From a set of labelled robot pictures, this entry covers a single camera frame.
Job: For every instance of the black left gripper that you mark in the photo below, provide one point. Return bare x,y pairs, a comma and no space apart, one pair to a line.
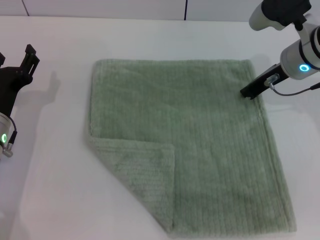
12,82

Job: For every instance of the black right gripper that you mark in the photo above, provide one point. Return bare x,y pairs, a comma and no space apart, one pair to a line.
262,83

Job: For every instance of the green ribbed towel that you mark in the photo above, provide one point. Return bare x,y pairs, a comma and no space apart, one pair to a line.
200,125

